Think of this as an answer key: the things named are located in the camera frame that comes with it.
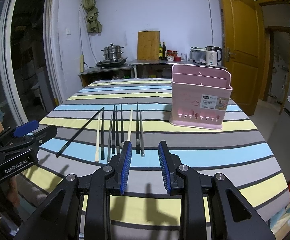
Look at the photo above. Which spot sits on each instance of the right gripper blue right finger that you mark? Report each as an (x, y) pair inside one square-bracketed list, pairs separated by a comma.
[(169, 163)]

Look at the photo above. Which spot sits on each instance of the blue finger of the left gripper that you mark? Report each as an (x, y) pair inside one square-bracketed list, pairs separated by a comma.
[(45, 134), (26, 128)]

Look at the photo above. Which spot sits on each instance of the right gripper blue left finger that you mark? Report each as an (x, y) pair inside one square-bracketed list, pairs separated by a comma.
[(122, 168)]

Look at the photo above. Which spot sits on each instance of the black chopstick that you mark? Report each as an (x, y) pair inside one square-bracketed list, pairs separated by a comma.
[(102, 154), (117, 132), (113, 143), (137, 131), (121, 126)]

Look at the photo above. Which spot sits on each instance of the grey chopstick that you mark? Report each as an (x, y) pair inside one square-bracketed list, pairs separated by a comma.
[(109, 140), (142, 151)]

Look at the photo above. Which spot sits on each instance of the cream chopstick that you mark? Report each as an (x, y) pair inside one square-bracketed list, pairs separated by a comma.
[(130, 125), (97, 141)]

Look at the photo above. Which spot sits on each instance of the black chopstick diagonal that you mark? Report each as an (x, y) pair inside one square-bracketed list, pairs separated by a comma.
[(77, 133)]

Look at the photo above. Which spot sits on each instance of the person's left hand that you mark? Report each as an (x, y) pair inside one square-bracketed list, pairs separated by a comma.
[(12, 194)]

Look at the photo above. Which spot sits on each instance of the striped tablecloth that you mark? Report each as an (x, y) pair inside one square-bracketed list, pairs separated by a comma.
[(146, 211)]

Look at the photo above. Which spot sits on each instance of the pink plastic utensil basket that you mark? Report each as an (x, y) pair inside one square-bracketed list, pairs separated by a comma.
[(200, 96)]

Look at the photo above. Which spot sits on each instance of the low side shelf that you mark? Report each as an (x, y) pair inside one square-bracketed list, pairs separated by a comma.
[(96, 74)]

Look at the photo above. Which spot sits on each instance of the induction cooker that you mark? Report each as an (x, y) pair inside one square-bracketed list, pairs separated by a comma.
[(112, 63)]

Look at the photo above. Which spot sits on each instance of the red lidded jars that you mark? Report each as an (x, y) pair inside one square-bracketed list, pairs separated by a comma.
[(172, 55)]

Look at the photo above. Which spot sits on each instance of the clear storage box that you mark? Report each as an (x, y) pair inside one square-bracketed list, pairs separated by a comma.
[(198, 55)]

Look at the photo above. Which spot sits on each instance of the dark sauce bottles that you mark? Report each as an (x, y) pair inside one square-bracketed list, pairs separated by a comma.
[(162, 51)]

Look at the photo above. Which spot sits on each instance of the steel steamer pot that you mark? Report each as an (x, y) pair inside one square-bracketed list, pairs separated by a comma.
[(112, 52)]

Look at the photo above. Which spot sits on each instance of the white electric kettle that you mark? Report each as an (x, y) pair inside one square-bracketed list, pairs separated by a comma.
[(213, 55)]

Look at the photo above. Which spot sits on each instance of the wooden cutting board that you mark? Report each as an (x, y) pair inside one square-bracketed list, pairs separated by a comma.
[(148, 45)]

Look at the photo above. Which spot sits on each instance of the green hanging cloth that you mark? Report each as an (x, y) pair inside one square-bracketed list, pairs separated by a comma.
[(93, 24)]

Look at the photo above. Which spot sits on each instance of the yellow wooden door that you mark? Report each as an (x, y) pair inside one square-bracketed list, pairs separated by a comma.
[(244, 49)]

